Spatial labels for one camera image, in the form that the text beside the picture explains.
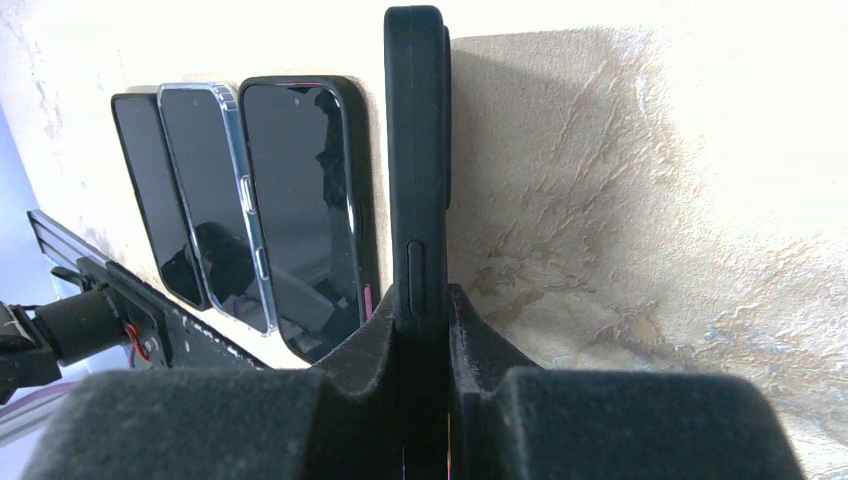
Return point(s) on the black smartphone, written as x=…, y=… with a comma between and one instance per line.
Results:
x=147, y=158

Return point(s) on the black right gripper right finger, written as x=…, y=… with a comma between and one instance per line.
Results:
x=513, y=419

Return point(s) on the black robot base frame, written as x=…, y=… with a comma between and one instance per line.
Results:
x=113, y=306

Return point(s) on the black phone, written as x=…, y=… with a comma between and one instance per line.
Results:
x=310, y=159
x=415, y=60
x=203, y=127

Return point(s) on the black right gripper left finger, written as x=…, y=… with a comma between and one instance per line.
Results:
x=334, y=420

